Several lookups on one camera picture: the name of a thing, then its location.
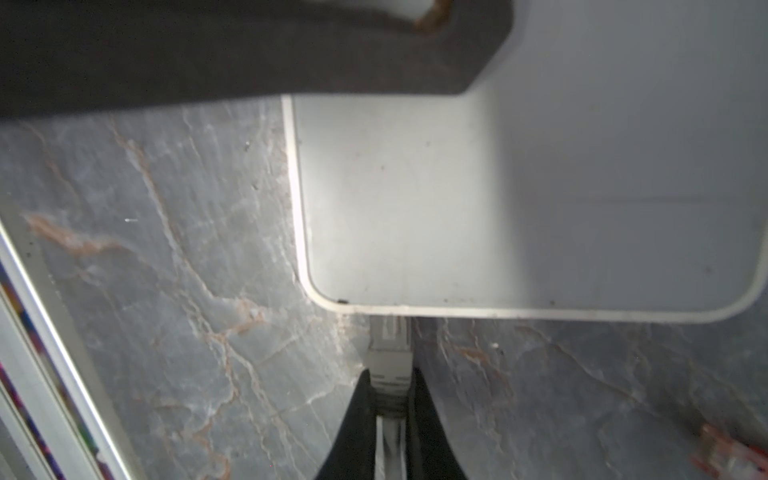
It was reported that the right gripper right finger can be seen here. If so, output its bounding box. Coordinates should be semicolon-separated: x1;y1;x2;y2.
405;368;467;480

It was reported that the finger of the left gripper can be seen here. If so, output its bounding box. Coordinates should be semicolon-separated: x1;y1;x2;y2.
1;1;514;120

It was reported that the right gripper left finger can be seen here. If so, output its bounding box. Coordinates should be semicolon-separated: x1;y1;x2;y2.
316;369;377;480

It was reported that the grey ethernet cable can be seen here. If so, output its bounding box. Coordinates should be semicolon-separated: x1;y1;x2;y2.
364;314;415;480

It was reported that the red ethernet cable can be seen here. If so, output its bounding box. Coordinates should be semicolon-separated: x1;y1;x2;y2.
689;422;768;480

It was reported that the white network switch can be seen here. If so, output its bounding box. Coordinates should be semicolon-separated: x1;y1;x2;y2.
282;1;767;324

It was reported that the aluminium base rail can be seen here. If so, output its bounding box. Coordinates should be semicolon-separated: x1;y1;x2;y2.
1;210;146;479

